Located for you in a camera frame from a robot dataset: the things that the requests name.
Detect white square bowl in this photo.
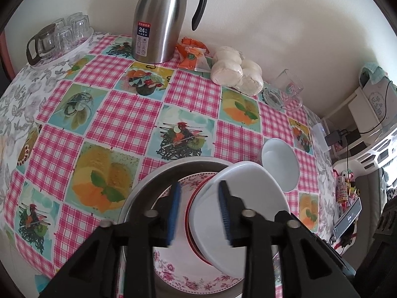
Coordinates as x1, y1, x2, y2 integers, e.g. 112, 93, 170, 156
189, 161, 291, 278

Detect glass teapot black handle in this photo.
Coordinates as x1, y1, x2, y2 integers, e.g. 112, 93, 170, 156
26, 25, 58, 66

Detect strawberry print bowl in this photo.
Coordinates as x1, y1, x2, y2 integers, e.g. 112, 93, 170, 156
184, 186, 218, 267

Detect stainless steel thermos jug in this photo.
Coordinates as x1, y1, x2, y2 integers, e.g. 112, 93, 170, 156
131, 0, 208, 64

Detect colourful snack packets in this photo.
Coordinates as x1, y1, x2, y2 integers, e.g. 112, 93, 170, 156
335, 169, 360, 205

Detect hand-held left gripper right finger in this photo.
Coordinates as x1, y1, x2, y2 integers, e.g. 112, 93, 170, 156
218, 180, 362, 298

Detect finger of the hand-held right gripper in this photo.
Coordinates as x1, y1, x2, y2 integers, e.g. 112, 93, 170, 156
310, 233, 356, 288

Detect smartphone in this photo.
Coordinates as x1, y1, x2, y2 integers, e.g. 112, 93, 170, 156
333, 198, 363, 239

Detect teal cloth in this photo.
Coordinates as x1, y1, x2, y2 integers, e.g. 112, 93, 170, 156
360, 63, 388, 84

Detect glass ashtray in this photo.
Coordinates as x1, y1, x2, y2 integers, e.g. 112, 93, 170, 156
262, 88, 287, 111

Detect power adapter with cable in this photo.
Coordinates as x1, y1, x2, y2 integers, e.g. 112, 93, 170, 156
319, 87, 397, 162

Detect small pale blue bowl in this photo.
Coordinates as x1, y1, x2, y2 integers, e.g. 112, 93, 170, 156
261, 138, 300, 193

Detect black cable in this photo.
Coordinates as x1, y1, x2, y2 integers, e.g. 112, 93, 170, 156
341, 81, 394, 168

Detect white plastic basket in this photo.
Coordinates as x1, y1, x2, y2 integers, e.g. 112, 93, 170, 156
332, 130, 397, 181

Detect white plastic box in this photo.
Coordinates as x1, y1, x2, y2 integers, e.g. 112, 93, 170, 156
312, 123, 331, 152

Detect bag of steamed buns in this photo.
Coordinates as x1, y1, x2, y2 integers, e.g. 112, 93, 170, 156
211, 46, 264, 96

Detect pink floral round plate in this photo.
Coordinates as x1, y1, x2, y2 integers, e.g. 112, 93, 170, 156
152, 174, 249, 292

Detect clear glass mug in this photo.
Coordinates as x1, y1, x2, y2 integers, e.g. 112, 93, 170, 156
273, 69, 304, 112

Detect white tray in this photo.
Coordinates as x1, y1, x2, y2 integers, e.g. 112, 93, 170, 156
29, 26, 95, 69

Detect orange snack packet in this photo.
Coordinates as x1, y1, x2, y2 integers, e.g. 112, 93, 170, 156
175, 37, 214, 73

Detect round stainless steel basin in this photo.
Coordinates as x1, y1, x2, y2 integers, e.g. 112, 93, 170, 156
118, 157, 249, 298

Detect pink plaid tablecloth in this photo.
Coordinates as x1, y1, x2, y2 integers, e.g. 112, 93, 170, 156
12, 33, 323, 298

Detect white patterned box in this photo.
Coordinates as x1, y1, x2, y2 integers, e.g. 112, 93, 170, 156
361, 76, 393, 125

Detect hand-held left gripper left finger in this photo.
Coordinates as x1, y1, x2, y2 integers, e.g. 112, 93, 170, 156
37, 182, 183, 298

